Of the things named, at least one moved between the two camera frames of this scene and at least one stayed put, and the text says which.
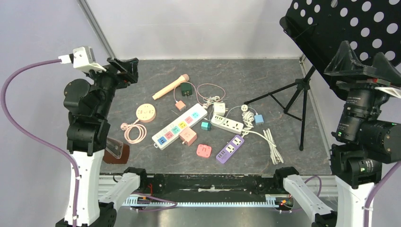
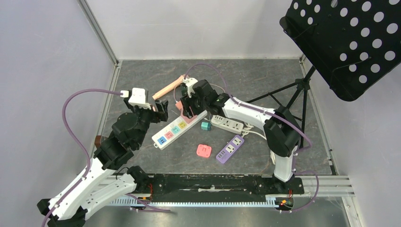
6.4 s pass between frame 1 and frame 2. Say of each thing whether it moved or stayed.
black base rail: stayed
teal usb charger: stayed
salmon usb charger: stayed
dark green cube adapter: stayed
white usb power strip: stayed
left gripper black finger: moved
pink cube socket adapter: moved
